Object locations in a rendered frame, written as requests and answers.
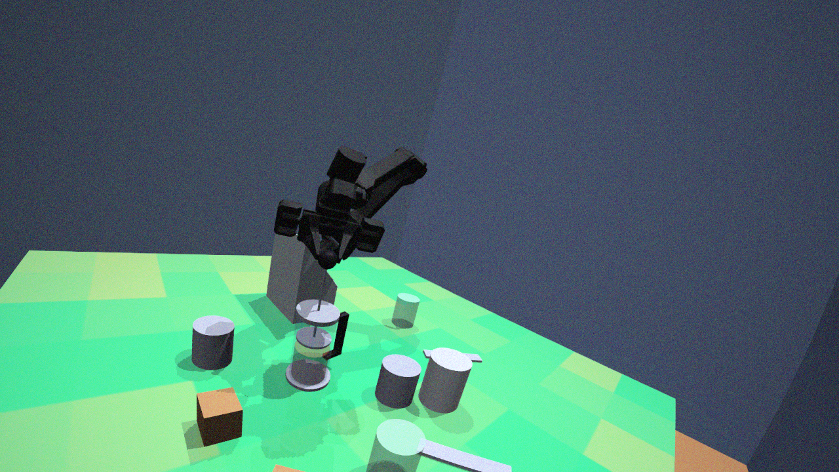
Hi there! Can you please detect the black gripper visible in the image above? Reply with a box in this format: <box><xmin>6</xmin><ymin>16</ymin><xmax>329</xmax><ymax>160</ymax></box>
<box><xmin>274</xmin><ymin>192</ymin><xmax>385</xmax><ymax>264</ymax></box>

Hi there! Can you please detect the pale lavender flat bar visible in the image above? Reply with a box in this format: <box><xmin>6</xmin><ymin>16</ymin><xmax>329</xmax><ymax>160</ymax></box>
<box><xmin>423</xmin><ymin>349</ymin><xmax>482</xmax><ymax>363</ymax></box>
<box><xmin>422</xmin><ymin>439</ymin><xmax>512</xmax><ymax>472</ymax></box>

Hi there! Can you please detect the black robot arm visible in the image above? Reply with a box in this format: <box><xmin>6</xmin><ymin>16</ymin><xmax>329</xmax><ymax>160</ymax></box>
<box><xmin>317</xmin><ymin>146</ymin><xmax>427</xmax><ymax>255</ymax></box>

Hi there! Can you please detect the tan cube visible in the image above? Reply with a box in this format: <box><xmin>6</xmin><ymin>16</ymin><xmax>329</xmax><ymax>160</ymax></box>
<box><xmin>197</xmin><ymin>387</ymin><xmax>243</xmax><ymax>446</ymax></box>
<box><xmin>273</xmin><ymin>464</ymin><xmax>306</xmax><ymax>472</ymax></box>

